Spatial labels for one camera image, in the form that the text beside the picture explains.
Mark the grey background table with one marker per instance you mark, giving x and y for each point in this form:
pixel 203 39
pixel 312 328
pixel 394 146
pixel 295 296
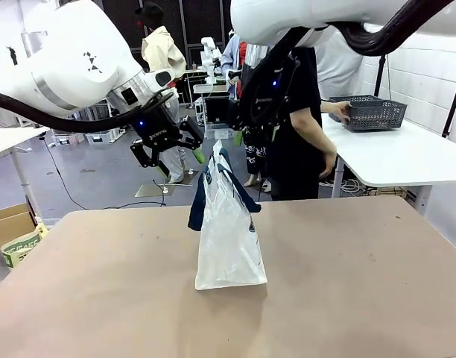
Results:
pixel 209 88

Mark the upright black pole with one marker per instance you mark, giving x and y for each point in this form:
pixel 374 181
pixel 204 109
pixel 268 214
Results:
pixel 379 74

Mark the brown cardboard box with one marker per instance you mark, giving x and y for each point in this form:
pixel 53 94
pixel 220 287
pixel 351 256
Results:
pixel 8 227

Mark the metal floor plate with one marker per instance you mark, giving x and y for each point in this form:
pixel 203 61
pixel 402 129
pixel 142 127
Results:
pixel 149 190

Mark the small white side table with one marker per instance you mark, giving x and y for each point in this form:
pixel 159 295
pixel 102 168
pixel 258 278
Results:
pixel 8 139

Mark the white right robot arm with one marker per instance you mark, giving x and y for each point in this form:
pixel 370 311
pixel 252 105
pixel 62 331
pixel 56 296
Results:
pixel 272 18

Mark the person's right hand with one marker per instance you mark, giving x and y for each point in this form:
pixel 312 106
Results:
pixel 328 166

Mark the person in black shirt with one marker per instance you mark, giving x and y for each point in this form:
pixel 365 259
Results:
pixel 295 160

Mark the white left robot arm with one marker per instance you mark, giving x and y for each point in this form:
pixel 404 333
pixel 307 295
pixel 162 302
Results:
pixel 64 56

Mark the grey plastic basket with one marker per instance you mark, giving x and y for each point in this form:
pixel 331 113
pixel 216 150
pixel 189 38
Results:
pixel 373 115

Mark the small white background robot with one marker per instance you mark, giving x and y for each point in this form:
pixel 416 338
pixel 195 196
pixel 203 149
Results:
pixel 209 46

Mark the person in blue shirt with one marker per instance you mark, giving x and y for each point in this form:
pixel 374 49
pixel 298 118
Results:
pixel 230 56

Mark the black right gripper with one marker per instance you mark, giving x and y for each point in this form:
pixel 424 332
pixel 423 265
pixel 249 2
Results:
pixel 263 100

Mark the green printed white box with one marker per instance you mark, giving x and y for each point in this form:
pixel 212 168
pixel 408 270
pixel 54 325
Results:
pixel 21 248

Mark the large white side table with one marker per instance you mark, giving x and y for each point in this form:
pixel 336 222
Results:
pixel 399 156

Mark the person's left forearm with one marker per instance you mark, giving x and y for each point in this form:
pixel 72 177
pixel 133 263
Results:
pixel 326 107

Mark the person in beige jacket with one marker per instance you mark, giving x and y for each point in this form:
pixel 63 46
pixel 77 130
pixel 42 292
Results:
pixel 162 52

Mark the clear plastic box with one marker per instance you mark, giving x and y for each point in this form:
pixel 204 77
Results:
pixel 220 132

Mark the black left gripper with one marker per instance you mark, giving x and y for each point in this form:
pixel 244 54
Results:
pixel 157 132

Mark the white plastic storage bin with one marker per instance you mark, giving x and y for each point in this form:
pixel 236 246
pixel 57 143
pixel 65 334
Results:
pixel 66 138
pixel 105 136

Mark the person's right forearm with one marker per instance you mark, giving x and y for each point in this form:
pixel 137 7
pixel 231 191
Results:
pixel 310 130

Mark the black equipment case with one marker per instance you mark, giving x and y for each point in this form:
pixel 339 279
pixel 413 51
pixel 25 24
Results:
pixel 220 110

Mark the person's left hand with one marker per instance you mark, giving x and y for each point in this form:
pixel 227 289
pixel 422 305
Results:
pixel 341 112

